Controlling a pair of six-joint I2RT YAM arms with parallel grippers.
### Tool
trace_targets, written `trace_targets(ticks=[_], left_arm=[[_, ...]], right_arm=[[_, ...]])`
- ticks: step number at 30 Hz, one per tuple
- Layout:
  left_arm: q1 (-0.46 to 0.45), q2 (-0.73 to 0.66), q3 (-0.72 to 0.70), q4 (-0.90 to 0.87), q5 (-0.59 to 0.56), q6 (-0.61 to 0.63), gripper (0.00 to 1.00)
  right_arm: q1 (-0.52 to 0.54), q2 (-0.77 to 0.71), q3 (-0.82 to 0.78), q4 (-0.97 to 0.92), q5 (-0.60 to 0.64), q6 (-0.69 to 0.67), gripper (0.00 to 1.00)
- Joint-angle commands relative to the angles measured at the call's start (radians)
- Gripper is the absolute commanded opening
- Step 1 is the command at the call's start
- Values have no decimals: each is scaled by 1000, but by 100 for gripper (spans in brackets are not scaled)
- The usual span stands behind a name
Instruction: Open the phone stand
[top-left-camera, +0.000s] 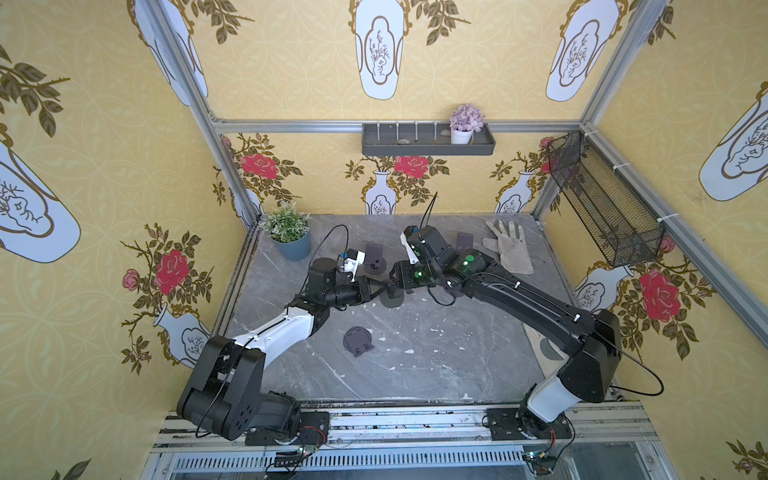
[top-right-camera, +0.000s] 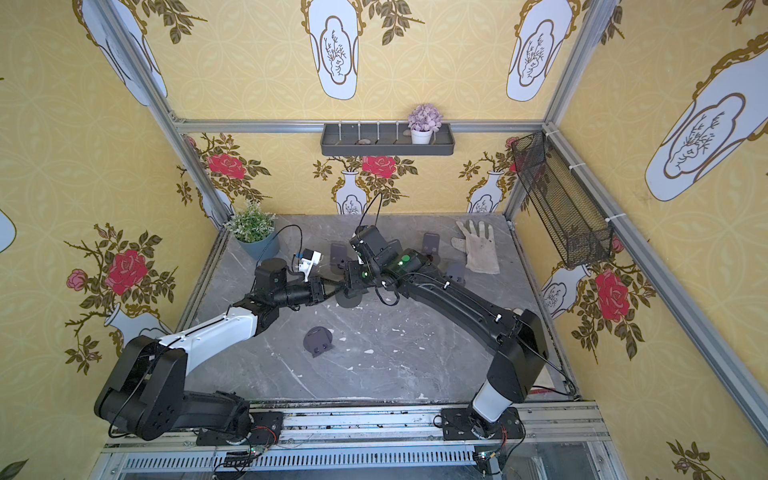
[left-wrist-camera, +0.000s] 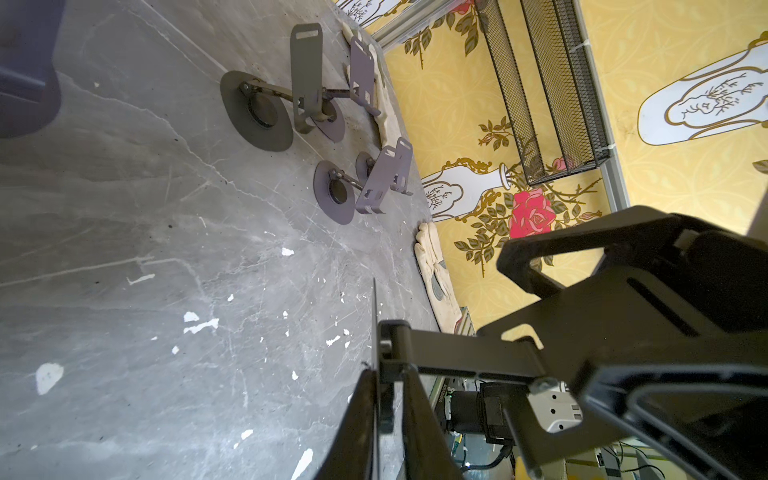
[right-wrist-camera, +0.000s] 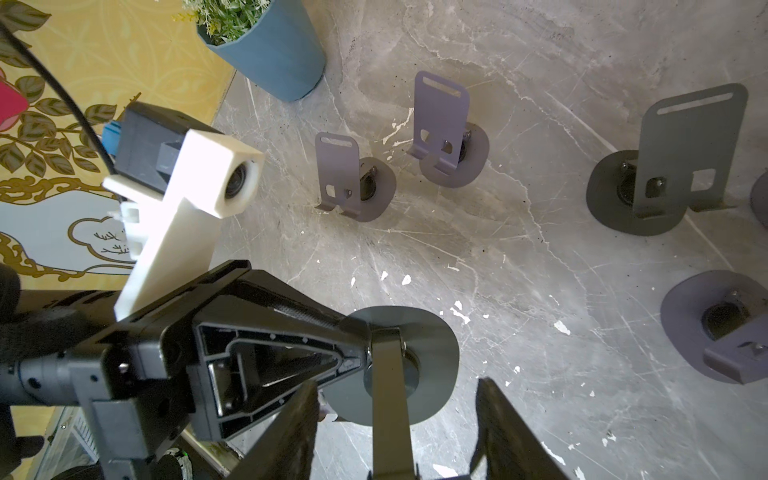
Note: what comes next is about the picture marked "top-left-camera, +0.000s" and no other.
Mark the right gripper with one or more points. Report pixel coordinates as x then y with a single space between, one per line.
409 277

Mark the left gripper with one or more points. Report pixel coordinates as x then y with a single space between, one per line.
365 288

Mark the black phone stand front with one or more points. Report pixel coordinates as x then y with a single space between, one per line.
392 297

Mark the purple phone stand front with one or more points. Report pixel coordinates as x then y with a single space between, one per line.
358 341

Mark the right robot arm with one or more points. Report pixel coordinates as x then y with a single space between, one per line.
590 340

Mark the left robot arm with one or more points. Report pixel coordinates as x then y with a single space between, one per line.
223 395

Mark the green plant blue pot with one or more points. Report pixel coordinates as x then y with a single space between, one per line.
289 230

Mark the grey work glove back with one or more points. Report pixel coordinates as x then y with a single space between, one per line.
509 243

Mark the purple flower white pot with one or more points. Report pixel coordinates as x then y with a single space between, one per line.
464 122

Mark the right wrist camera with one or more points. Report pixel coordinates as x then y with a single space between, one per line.
410 242

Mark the grey wall shelf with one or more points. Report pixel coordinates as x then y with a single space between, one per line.
421 139

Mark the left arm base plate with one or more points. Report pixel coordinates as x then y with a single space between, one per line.
311 429

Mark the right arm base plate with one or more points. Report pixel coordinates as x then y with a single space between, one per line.
515 423

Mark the black wire mesh basket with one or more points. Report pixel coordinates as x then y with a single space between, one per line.
620 223

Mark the aluminium frame rail front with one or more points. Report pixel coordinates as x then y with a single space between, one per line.
612 440

